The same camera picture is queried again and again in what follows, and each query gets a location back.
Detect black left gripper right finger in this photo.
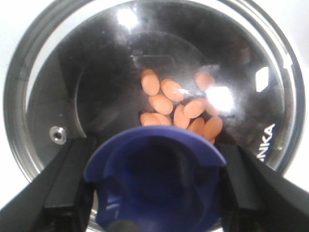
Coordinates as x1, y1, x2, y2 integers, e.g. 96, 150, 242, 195
218, 144, 309, 232

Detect dark blue pot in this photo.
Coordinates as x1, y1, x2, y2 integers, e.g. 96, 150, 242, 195
26, 12, 290, 171

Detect orange ham slices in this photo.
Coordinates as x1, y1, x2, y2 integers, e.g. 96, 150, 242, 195
140, 69, 223, 143

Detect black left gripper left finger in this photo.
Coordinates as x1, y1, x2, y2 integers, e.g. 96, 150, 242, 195
0, 138, 96, 232

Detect glass pot lid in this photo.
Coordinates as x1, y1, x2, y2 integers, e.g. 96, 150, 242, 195
3, 0, 306, 232

